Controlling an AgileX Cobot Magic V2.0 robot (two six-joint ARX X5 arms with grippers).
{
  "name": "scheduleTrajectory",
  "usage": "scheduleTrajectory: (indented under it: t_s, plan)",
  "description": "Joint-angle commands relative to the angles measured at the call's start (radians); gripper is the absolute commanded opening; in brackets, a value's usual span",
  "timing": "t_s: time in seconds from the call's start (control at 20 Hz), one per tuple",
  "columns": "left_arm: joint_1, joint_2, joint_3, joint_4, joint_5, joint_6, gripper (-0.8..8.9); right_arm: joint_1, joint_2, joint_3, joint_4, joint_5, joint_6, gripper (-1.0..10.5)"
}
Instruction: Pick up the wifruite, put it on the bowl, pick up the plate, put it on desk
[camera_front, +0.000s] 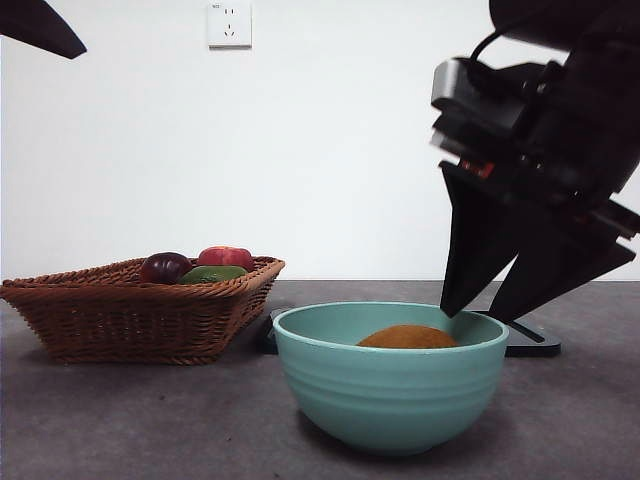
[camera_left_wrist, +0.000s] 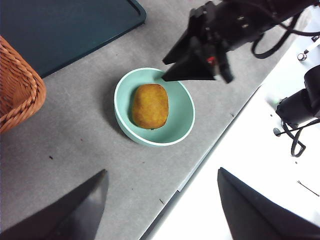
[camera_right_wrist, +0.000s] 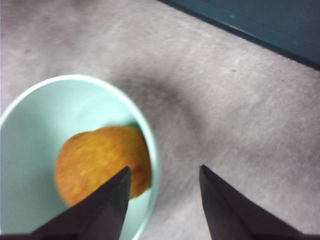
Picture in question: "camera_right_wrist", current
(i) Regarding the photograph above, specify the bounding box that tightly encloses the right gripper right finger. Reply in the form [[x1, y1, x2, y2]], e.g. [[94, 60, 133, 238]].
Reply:
[[199, 164, 320, 240]]

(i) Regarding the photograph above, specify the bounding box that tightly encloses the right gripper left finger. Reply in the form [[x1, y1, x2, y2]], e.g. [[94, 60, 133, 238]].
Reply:
[[0, 166, 132, 240]]

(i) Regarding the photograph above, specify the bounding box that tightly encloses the orange-brown kiwi fruit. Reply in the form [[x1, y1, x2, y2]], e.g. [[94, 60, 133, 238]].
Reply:
[[53, 125, 152, 207]]

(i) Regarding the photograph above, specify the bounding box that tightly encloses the teal ribbed bowl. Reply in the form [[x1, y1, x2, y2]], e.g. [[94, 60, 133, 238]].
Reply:
[[0, 74, 160, 240]]

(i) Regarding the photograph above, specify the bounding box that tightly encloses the black rectangular tray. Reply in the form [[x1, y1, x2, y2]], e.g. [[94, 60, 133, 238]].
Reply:
[[157, 0, 320, 70]]

